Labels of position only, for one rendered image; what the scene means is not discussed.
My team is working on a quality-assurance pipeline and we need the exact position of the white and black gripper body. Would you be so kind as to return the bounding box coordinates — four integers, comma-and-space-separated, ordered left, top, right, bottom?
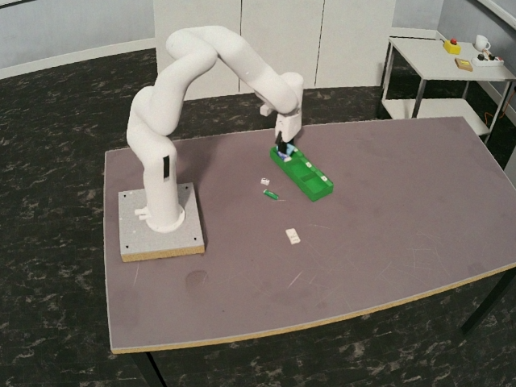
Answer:
275, 109, 302, 142

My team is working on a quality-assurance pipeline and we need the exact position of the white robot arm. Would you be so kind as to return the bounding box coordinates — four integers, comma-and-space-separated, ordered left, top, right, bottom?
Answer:
127, 26, 304, 233

